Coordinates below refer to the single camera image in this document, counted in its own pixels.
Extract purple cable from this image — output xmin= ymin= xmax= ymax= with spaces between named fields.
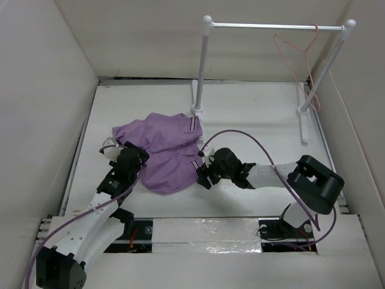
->
xmin=199 ymin=128 xmax=337 ymax=250
xmin=23 ymin=143 xmax=142 ymax=287

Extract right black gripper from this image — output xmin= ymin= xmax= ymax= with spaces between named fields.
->
xmin=196 ymin=154 xmax=233 ymax=190

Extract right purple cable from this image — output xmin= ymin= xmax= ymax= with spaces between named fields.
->
xmin=199 ymin=128 xmax=337 ymax=250

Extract white clothes rack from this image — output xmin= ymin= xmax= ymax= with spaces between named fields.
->
xmin=191 ymin=15 xmax=357 ymax=144

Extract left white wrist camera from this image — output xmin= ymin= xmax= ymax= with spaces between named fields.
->
xmin=101 ymin=137 xmax=122 ymax=162

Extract pink wire hanger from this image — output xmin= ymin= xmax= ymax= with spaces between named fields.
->
xmin=273 ymin=23 xmax=322 ymax=112

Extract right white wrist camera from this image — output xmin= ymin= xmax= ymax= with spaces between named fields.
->
xmin=202 ymin=146 xmax=215 ymax=167

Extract aluminium frame rail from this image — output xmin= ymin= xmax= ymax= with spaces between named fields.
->
xmin=35 ymin=81 xmax=105 ymax=244

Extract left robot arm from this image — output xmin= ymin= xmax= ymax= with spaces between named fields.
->
xmin=25 ymin=141 xmax=150 ymax=288

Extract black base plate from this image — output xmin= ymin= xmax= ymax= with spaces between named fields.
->
xmin=256 ymin=219 xmax=317 ymax=253
xmin=104 ymin=219 xmax=153 ymax=253

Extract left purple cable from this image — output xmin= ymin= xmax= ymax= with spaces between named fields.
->
xmin=23 ymin=143 xmax=142 ymax=287

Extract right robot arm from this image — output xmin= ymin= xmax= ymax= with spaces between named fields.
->
xmin=196 ymin=148 xmax=345 ymax=239

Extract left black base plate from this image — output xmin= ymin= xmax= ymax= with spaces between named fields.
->
xmin=104 ymin=219 xmax=153 ymax=253

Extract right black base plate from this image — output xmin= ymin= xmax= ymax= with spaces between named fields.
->
xmin=256 ymin=219 xmax=317 ymax=253

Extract purple trousers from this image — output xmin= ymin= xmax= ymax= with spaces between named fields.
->
xmin=112 ymin=113 xmax=203 ymax=195

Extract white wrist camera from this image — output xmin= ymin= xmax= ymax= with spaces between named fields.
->
xmin=101 ymin=137 xmax=122 ymax=162
xmin=202 ymin=146 xmax=215 ymax=167

